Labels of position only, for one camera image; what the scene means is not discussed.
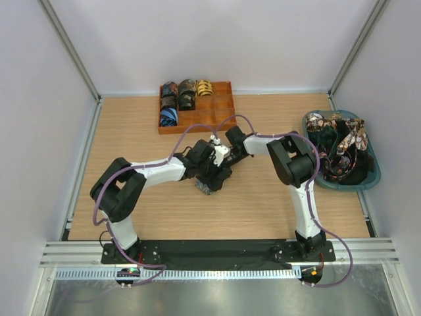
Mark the grey floral tie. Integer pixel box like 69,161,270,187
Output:
195,180,214,196

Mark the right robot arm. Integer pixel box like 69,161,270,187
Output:
226,126,326,261

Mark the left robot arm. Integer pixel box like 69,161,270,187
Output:
90,140,231,263

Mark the orange compartment tray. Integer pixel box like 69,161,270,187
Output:
158,81,237,134

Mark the yellow black rolled tie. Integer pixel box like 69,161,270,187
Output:
195,80,213,96

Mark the blue striped rolled tie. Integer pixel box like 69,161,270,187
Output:
160,107,178,127

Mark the dark camouflage rolled tie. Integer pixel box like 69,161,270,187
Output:
178,93,195,111

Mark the brown blue rolled tie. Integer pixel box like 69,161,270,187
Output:
178,79,196,95

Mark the dark brown rolled tie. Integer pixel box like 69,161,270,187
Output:
161,95,178,110

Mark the navy orange rolled tie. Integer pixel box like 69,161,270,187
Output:
161,81,178,97

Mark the dark green tie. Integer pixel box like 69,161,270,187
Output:
309,126,338,150

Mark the dark navy floral tie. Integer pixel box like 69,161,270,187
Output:
316,143,357,182

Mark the teal plastic bin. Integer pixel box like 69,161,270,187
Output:
303,110,381,192

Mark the brown blue floral tie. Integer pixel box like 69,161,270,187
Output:
335,118,368,155

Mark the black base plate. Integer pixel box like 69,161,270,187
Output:
100,239,336,271

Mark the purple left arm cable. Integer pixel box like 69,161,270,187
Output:
70,124,218,303

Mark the white slotted cable duct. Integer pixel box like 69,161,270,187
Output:
55,267,301,282

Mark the aluminium frame rail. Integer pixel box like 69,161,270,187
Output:
39,238,399,268

